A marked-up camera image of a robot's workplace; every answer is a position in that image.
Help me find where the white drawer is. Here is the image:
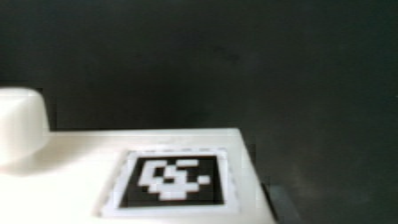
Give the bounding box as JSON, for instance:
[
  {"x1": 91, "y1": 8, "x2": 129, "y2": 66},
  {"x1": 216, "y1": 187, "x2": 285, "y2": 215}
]
[{"x1": 0, "y1": 87, "x2": 278, "y2": 224}]

